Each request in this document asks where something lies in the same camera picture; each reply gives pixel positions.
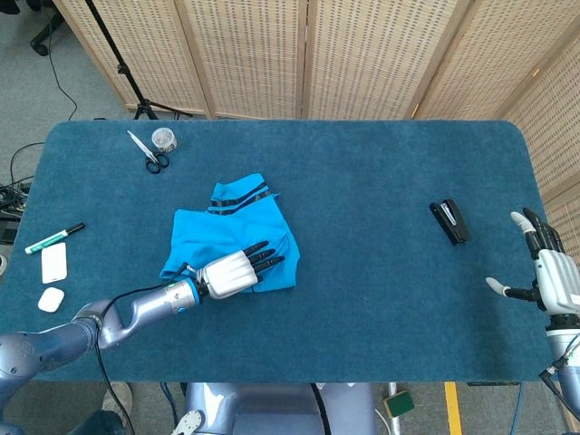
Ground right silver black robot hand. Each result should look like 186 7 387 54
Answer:
485 207 580 318

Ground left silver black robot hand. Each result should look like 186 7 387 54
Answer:
198 240 286 301

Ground bright blue printed T-shirt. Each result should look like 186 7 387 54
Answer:
159 171 301 295

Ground black stapler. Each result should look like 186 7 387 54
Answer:
429 198 470 247

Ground dark blue table cover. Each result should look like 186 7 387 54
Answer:
0 119 580 384

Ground blue-grey robot torso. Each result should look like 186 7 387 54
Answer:
183 382 377 435

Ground clear jar of clips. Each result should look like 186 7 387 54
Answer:
150 127 179 153

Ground white sneaker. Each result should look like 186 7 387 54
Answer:
101 381 134 414

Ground flat white card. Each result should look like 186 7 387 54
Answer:
41 242 69 285

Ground white earbuds case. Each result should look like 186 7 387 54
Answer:
37 286 66 314

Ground green white marker pen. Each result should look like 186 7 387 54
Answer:
24 221 86 256

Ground dark trouser leg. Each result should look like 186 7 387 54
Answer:
79 410 127 435

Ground green yellow sponge block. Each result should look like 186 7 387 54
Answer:
382 390 416 419

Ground black tripod stand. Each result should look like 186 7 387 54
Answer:
83 0 194 121

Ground black office chair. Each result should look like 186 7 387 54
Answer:
29 11 64 58

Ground black-handled scissors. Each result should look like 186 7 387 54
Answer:
126 130 171 174

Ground white perforated bracket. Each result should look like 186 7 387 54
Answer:
170 409 208 435

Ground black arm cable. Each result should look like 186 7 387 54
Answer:
92 262 200 435

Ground bundle of black floor cables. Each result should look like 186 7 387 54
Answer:
0 140 46 227

